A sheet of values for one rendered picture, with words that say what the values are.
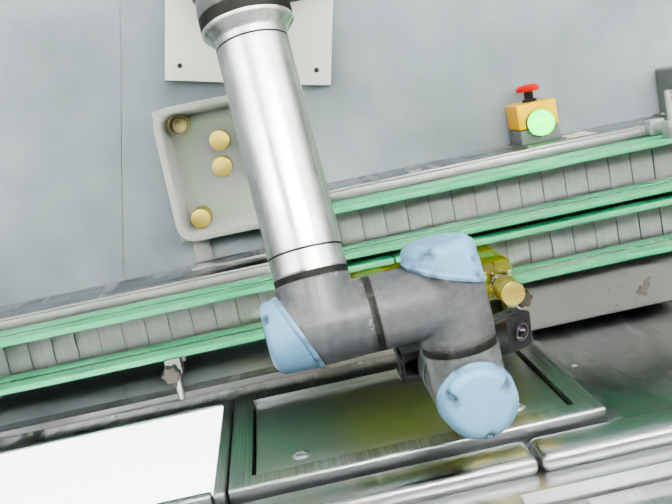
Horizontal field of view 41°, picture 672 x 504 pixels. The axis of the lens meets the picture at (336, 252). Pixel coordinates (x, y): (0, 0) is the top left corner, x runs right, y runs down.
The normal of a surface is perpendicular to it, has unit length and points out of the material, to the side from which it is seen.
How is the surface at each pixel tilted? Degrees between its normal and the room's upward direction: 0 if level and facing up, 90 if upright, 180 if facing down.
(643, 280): 0
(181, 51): 0
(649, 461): 90
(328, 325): 13
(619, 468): 90
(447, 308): 4
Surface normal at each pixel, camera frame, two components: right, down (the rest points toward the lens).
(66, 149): 0.08, 0.17
